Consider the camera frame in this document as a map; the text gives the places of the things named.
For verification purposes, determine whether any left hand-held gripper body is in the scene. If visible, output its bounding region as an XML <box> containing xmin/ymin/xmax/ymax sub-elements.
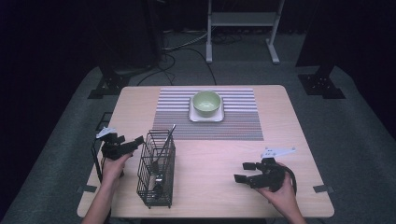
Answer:
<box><xmin>95</xmin><ymin>126</ymin><xmax>134</xmax><ymax>161</ymax></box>

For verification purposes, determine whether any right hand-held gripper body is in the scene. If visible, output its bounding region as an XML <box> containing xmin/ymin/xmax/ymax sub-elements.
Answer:
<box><xmin>247</xmin><ymin>146</ymin><xmax>297</xmax><ymax>192</ymax></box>

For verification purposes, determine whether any black wire cutlery basket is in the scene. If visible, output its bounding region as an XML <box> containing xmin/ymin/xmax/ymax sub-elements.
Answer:
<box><xmin>135</xmin><ymin>129</ymin><xmax>177</xmax><ymax>209</ymax></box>

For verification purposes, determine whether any light green bowl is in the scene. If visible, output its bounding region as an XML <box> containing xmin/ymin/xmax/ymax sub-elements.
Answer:
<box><xmin>191</xmin><ymin>90</ymin><xmax>222</xmax><ymax>119</ymax></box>

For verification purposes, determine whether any person's left hand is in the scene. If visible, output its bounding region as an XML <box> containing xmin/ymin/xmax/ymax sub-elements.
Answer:
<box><xmin>100</xmin><ymin>152</ymin><xmax>134</xmax><ymax>189</ymax></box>

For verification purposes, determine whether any person's right hand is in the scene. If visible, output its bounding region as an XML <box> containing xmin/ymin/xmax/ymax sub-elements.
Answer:
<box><xmin>254</xmin><ymin>161</ymin><xmax>299</xmax><ymax>217</ymax></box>

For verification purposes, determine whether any striped grey placemat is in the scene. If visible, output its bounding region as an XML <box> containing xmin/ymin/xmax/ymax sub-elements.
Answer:
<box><xmin>151</xmin><ymin>88</ymin><xmax>265</xmax><ymax>142</ymax></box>

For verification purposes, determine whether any grey tape strip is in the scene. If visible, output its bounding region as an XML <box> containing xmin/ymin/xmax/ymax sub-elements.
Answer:
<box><xmin>76</xmin><ymin>184</ymin><xmax>98</xmax><ymax>194</ymax></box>
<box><xmin>312</xmin><ymin>184</ymin><xmax>335</xmax><ymax>194</ymax></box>

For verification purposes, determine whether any white square plate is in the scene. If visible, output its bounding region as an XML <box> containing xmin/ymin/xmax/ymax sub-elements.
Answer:
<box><xmin>188</xmin><ymin>95</ymin><xmax>225</xmax><ymax>123</ymax></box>

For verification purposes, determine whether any white metal stand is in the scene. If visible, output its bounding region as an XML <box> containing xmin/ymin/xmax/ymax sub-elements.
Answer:
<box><xmin>205</xmin><ymin>0</ymin><xmax>286</xmax><ymax>65</ymax></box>

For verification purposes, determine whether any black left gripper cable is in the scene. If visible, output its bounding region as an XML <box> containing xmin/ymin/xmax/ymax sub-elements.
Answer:
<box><xmin>91</xmin><ymin>138</ymin><xmax>105</xmax><ymax>184</ymax></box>

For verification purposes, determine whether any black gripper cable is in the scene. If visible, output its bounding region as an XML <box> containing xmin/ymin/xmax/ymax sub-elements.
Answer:
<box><xmin>281</xmin><ymin>165</ymin><xmax>299</xmax><ymax>194</ymax></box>
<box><xmin>91</xmin><ymin>138</ymin><xmax>105</xmax><ymax>184</ymax></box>

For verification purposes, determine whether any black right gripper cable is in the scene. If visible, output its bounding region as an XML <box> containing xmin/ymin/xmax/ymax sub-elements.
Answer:
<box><xmin>281</xmin><ymin>165</ymin><xmax>299</xmax><ymax>194</ymax></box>

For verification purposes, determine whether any black-handled metal utensil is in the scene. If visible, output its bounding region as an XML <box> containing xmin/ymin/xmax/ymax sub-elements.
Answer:
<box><xmin>151</xmin><ymin>123</ymin><xmax>177</xmax><ymax>174</ymax></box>

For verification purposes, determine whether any black stand with base plate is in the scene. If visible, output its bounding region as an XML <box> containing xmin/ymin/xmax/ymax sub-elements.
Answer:
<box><xmin>87</xmin><ymin>0</ymin><xmax>164</xmax><ymax>101</ymax></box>
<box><xmin>294</xmin><ymin>0</ymin><xmax>347</xmax><ymax>101</ymax></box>

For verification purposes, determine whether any black floor cable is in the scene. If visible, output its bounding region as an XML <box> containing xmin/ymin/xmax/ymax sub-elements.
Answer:
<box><xmin>135</xmin><ymin>47</ymin><xmax>218</xmax><ymax>87</ymax></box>

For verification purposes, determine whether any grey floor cable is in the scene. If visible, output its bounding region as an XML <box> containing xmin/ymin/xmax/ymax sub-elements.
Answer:
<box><xmin>162</xmin><ymin>30</ymin><xmax>209</xmax><ymax>52</ymax></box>

